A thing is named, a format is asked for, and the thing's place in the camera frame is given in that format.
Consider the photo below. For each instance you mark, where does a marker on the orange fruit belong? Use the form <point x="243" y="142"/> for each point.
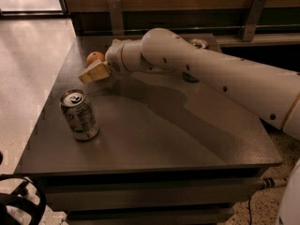
<point x="93" y="56"/>

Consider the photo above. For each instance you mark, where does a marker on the green soda can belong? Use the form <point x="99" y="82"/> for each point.
<point x="199" y="43"/>

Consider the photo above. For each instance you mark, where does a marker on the black chair base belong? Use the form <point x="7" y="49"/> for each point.
<point x="16" y="199"/>

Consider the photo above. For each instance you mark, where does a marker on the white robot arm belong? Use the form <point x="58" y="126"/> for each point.
<point x="225" y="78"/>

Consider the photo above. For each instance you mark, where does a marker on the silver soda can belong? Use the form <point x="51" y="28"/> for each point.
<point x="78" y="111"/>

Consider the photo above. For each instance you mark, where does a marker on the right metal bracket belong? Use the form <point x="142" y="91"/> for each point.
<point x="247" y="30"/>

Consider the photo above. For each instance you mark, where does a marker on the grey drawer cabinet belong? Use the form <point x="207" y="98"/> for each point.
<point x="92" y="184"/>

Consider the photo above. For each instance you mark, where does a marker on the metal bracket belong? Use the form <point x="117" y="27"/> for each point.
<point x="116" y="16"/>
<point x="247" y="30"/>

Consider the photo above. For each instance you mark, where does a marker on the silver cylindrical handle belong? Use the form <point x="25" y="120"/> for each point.
<point x="273" y="182"/>

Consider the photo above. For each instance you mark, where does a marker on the left metal bracket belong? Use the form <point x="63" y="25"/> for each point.
<point x="116" y="16"/>

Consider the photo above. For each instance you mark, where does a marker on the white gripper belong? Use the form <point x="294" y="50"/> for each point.
<point x="113" y="60"/>

